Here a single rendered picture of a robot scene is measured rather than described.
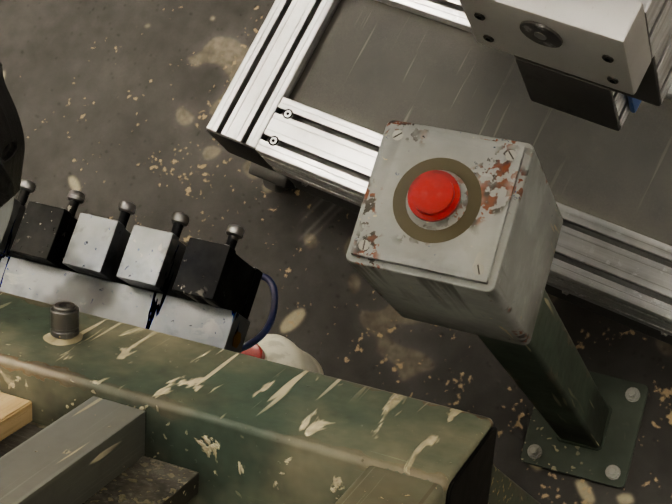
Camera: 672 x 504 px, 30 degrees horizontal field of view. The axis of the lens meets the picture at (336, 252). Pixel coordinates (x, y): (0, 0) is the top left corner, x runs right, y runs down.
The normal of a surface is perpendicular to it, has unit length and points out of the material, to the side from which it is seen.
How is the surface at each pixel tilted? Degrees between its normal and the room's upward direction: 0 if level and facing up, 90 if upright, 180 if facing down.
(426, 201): 0
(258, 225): 0
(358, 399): 55
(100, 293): 0
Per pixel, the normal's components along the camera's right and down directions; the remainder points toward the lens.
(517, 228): 0.91, 0.20
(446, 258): -0.30, -0.30
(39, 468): 0.07, -0.94
